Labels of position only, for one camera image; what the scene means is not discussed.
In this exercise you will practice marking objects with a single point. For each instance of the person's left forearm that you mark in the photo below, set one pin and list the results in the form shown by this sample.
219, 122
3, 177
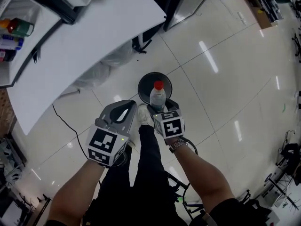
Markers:
75, 192

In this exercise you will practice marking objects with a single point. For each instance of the white sneaker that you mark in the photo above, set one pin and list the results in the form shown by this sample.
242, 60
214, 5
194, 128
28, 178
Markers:
131, 144
144, 114

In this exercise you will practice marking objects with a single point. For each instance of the silver wristwatch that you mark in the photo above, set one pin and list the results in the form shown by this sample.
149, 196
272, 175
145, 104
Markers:
177, 145

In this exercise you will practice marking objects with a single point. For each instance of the clear bottle with red cap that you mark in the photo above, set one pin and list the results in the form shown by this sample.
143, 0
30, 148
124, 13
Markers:
157, 98

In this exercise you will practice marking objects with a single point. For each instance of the black fridge foot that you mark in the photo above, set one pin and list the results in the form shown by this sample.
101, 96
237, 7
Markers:
35, 55

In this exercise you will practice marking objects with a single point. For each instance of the person's right forearm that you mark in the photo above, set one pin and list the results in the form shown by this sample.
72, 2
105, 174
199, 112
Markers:
202, 173

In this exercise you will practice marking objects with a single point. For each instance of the black waist harness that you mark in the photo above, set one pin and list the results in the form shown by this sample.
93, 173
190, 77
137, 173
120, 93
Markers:
181, 189

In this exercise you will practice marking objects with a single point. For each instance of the silver drink can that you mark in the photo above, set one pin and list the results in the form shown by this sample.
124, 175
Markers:
11, 42

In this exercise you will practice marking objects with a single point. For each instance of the dark cola bottle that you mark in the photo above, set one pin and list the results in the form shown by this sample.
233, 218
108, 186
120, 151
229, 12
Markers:
7, 55

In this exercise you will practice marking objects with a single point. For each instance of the person's black trousers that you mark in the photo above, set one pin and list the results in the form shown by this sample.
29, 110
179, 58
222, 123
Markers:
150, 161

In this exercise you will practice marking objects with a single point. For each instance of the cardboard box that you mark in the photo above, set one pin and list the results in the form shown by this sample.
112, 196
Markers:
263, 13

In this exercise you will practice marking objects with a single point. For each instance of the orange capped drink bottle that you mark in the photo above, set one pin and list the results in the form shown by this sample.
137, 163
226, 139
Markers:
21, 27

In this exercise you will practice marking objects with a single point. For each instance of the white table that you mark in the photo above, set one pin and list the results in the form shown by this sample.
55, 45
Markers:
94, 32

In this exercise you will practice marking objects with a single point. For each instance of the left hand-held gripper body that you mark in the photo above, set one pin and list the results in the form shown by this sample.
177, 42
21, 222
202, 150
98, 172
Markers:
103, 140

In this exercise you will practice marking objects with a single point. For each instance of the grey metal rack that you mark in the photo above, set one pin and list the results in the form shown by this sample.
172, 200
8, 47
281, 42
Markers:
11, 163

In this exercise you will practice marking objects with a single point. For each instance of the black office chair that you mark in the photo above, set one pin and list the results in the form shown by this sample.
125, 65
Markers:
296, 43

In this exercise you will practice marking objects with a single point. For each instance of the person's black shirt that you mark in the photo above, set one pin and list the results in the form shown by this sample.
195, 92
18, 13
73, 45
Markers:
235, 213

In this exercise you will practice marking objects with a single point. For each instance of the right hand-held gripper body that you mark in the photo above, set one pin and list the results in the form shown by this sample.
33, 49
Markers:
172, 128

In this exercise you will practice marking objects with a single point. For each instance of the black round waste bin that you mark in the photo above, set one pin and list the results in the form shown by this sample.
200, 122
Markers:
144, 85

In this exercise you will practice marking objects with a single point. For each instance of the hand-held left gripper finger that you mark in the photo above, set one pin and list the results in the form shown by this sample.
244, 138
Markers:
107, 110
131, 120

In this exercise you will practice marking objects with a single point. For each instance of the black mini fridge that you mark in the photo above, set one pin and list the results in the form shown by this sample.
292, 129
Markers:
21, 67

